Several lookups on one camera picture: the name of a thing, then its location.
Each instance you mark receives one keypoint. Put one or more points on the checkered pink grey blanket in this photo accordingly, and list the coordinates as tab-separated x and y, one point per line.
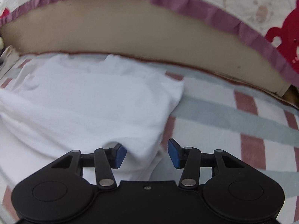
214	114

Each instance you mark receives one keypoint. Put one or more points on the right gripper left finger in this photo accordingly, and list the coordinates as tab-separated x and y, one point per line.
103	161

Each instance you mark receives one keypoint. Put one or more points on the cream folded garment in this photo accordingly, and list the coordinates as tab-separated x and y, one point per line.
8	58

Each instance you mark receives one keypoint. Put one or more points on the white sweatshirt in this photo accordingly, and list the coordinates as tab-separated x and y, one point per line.
62	103

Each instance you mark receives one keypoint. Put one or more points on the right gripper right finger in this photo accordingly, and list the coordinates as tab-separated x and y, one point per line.
191	160

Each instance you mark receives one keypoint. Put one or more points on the beige headboard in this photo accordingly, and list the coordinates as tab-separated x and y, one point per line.
138	29

